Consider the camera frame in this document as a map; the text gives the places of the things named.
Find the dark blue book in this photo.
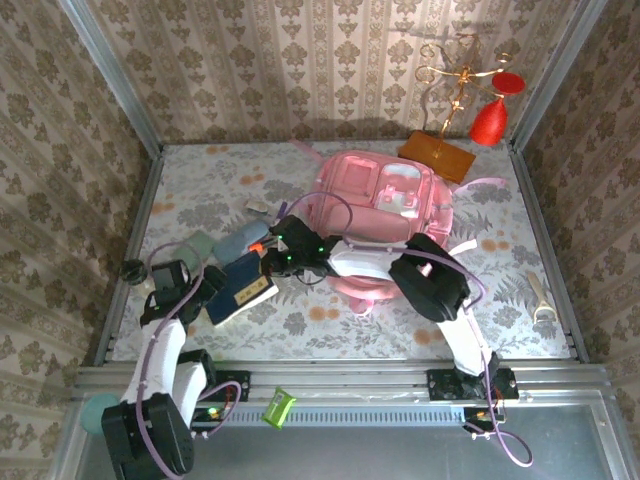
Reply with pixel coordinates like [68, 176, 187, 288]
[204, 253, 280, 327]

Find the blue-grey pencil case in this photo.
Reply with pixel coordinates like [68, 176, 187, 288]
[212, 220, 271, 265]

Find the pink backpack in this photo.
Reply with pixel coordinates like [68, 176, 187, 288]
[291, 139, 507, 317]

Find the small bottle black cap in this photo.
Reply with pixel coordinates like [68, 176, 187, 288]
[121, 259, 151, 287]

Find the floral table cloth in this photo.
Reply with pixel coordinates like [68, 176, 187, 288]
[110, 141, 576, 362]

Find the small black controller board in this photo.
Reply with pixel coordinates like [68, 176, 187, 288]
[192, 407, 227, 435]
[462, 406, 506, 435]

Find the small green box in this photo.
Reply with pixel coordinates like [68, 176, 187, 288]
[261, 386, 297, 430]

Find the teal plastic cup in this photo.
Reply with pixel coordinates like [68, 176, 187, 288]
[81, 393, 121, 436]

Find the grey metal sheet panel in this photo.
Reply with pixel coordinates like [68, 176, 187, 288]
[49, 403, 639, 480]

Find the red cone ornament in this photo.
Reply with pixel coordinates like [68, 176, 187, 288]
[468, 97, 510, 147]

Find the cream wooden scraper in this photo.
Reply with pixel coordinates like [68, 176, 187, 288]
[527, 272, 556, 326]

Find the red disc ornament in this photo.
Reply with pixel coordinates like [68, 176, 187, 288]
[491, 71, 527, 96]

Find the aluminium side rail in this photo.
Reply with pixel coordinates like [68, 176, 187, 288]
[93, 144, 166, 366]
[508, 143, 591, 365]

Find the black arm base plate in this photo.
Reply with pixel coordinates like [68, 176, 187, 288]
[199, 368, 252, 404]
[426, 368, 520, 402]

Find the aluminium front frame rail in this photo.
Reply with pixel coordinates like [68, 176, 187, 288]
[73, 360, 621, 402]

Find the gold wire stand orange base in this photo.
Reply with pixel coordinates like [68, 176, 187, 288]
[398, 33, 515, 185]

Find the grey slotted cable duct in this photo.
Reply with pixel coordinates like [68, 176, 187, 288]
[189, 403, 469, 427]

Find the aluminium frame post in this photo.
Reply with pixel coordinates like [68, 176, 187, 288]
[55, 0, 165, 156]
[507, 0, 610, 154]

